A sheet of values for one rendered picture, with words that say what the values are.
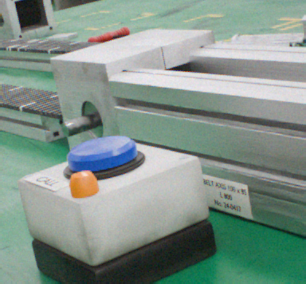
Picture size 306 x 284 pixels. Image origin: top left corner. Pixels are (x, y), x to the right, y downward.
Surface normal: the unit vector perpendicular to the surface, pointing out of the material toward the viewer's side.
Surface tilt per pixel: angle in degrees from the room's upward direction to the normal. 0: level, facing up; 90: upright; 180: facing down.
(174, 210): 90
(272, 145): 90
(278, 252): 0
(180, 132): 90
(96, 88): 90
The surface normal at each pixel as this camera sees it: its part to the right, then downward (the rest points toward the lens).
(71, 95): -0.84, 0.30
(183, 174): 0.51, 0.13
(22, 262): -0.20, -0.94
